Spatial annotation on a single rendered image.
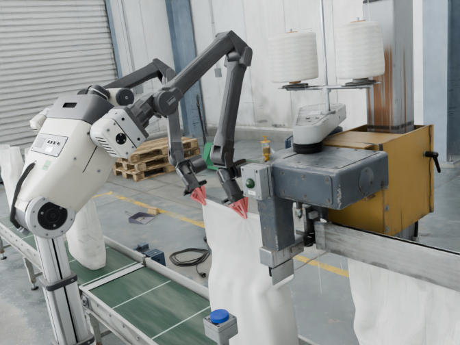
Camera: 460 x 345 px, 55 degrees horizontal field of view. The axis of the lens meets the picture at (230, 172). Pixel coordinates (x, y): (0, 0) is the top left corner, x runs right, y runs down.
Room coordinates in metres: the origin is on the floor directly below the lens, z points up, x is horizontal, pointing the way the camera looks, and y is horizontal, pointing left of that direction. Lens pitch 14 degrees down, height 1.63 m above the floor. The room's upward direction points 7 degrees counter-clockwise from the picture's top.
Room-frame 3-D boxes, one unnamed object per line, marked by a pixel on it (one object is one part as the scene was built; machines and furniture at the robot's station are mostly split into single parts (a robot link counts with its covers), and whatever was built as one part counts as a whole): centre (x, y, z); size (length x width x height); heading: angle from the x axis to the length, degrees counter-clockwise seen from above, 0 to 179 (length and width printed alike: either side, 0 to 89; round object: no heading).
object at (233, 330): (1.25, 0.09, 0.81); 0.08 x 0.08 x 0.06; 39
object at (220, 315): (1.25, 0.09, 0.84); 0.06 x 0.06 x 0.02
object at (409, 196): (1.45, -0.50, 1.18); 0.34 x 0.25 x 0.31; 129
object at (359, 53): (1.36, -0.43, 1.61); 0.15 x 0.14 x 0.17; 39
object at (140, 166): (7.18, 1.17, 0.22); 1.21 x 0.84 x 0.14; 129
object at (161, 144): (7.14, 1.19, 0.36); 1.20 x 0.82 x 0.14; 125
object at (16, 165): (4.01, 1.97, 0.74); 0.47 x 0.20 x 0.72; 41
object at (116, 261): (3.46, 1.52, 0.34); 2.21 x 0.39 x 0.09; 39
